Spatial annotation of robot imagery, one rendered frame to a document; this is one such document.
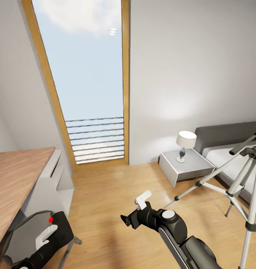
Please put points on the nightstand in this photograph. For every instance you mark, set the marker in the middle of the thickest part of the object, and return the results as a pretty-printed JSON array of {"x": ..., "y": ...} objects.
[{"x": 194, "y": 165}]

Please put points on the table lamp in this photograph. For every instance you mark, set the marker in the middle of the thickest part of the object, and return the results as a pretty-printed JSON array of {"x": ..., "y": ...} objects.
[{"x": 185, "y": 143}]

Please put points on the fixed window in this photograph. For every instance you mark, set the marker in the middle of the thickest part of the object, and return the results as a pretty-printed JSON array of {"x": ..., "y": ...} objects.
[{"x": 83, "y": 49}]

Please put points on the digital camera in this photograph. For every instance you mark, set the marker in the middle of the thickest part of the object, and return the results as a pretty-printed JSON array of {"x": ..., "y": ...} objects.
[{"x": 60, "y": 219}]

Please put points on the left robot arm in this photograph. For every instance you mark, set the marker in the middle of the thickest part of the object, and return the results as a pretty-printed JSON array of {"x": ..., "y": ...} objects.
[{"x": 45, "y": 250}]

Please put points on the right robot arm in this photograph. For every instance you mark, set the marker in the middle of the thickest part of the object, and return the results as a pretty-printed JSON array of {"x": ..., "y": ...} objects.
[{"x": 191, "y": 253}]

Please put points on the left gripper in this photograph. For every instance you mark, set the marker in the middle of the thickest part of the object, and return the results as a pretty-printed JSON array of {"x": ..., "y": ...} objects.
[{"x": 48, "y": 250}]

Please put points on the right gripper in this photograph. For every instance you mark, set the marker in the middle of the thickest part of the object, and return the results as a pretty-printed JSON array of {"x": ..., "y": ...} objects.
[{"x": 138, "y": 217}]

